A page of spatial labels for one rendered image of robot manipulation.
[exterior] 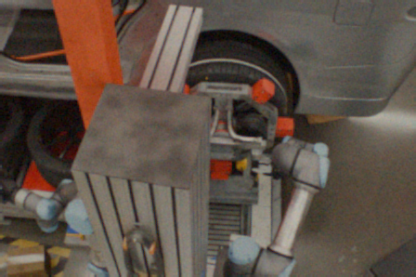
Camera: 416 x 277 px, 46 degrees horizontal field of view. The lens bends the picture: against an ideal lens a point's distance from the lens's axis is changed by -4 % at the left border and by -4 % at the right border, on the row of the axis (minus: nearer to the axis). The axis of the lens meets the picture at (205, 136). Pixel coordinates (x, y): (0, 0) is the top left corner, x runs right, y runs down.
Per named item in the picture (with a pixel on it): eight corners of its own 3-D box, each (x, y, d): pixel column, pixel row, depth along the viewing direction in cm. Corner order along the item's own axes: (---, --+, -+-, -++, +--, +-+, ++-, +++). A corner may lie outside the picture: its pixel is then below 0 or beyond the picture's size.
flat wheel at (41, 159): (130, 104, 348) (126, 80, 330) (144, 184, 309) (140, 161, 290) (34, 120, 339) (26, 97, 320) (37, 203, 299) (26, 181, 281)
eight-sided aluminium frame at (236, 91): (269, 153, 285) (281, 85, 242) (269, 164, 281) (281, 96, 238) (172, 148, 287) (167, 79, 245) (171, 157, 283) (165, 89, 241)
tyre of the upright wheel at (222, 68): (147, 50, 265) (188, 129, 314) (139, 83, 251) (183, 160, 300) (271, 28, 247) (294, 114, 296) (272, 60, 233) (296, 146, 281)
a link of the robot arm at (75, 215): (131, 257, 209) (112, 187, 166) (113, 288, 201) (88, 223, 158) (106, 246, 212) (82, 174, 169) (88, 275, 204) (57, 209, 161)
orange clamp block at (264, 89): (262, 93, 249) (274, 83, 243) (262, 105, 244) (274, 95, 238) (251, 86, 246) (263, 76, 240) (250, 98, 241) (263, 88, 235)
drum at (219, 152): (235, 128, 270) (237, 111, 259) (234, 162, 257) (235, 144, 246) (209, 126, 271) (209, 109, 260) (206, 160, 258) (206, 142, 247)
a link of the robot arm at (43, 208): (48, 225, 190) (43, 215, 183) (26, 214, 193) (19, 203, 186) (60, 209, 194) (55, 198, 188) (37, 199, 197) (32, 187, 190)
